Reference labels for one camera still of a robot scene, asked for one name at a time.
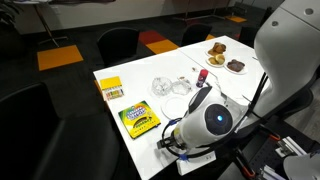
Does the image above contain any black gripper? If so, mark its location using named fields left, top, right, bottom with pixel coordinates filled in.
left=156, top=133, right=179, bottom=152

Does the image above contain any white bread plate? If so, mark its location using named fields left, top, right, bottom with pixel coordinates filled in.
left=204, top=46, right=228, bottom=58
left=223, top=59, right=248, bottom=76
left=205, top=54, right=227, bottom=69

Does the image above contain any green yellow Crayola marker box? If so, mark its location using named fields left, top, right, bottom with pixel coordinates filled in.
left=117, top=100, right=162, bottom=140

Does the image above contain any tall cut glass bowl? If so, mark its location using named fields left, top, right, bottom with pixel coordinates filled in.
left=151, top=76, right=173, bottom=99

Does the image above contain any low clear glass bowl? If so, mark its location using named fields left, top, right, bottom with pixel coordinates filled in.
left=170, top=80, right=193, bottom=97

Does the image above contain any yellow marker pack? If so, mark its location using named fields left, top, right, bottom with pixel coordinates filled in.
left=99, top=75, right=125, bottom=102

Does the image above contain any large black office chair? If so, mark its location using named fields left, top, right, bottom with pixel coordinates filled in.
left=0, top=82, right=122, bottom=180

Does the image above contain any yellow shell bread roll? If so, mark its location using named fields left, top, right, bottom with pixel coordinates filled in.
left=208, top=53, right=226, bottom=66

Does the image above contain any black perforated mounting board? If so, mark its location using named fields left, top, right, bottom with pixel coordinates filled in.
left=218, top=116, right=320, bottom=180

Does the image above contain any golden flat bread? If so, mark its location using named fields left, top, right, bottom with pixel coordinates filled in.
left=208, top=48, right=221, bottom=57

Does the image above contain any chocolate crossed bread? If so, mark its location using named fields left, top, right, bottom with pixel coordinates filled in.
left=226, top=58, right=246, bottom=73

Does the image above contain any brown crossed bread bun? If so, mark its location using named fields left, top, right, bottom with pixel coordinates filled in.
left=213, top=41, right=228, bottom=55

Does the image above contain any grey rounded housing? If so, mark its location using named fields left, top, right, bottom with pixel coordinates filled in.
left=283, top=153, right=320, bottom=180

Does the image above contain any small white side table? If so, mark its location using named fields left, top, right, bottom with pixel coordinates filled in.
left=13, top=0, right=69, bottom=48

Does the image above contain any green potted plant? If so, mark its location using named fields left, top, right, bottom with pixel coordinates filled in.
left=0, top=0, right=23, bottom=29

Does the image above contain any orange handled black clamp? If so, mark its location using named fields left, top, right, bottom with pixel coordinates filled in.
left=232, top=146, right=258, bottom=179
left=263, top=128, right=282, bottom=142

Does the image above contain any silver aluminium bracket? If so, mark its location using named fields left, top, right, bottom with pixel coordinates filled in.
left=274, top=136, right=308, bottom=158

